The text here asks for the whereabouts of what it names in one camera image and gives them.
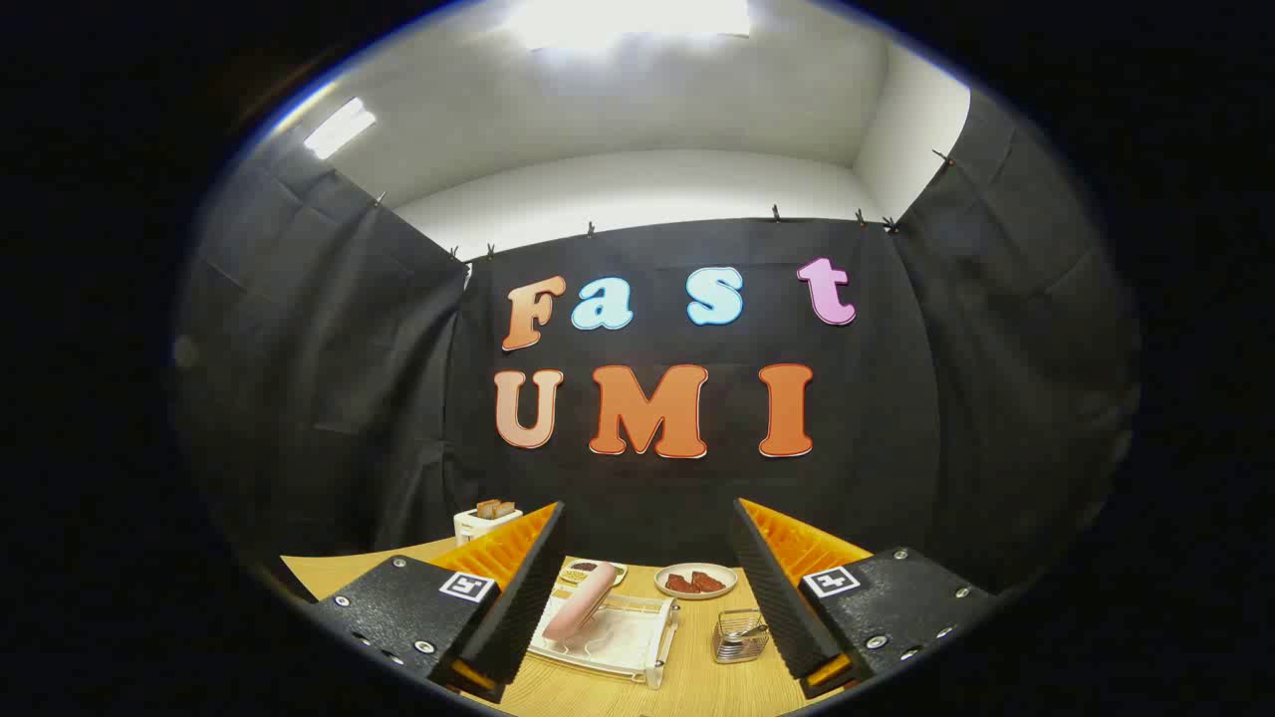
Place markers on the small ceiling light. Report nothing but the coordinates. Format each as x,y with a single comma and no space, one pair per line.
339,127

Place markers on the red meat piece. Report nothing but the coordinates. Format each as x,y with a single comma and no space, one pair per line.
709,582
682,584

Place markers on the black backdrop cloth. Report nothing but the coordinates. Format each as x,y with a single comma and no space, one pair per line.
657,498

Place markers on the white plate with meat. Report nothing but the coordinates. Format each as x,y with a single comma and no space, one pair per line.
697,595

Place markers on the large ceiling light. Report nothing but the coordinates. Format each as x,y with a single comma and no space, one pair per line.
628,20

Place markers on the white toaster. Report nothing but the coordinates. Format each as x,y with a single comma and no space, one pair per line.
478,528

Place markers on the white divided dish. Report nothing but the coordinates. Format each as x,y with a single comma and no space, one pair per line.
616,571

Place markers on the pink plate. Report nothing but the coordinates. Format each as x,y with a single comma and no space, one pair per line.
583,600

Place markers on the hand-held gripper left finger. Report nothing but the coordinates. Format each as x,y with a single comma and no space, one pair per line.
528,607

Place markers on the toast bread slices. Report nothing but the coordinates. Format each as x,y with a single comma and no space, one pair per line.
493,509

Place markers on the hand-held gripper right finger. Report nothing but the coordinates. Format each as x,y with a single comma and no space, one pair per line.
772,597

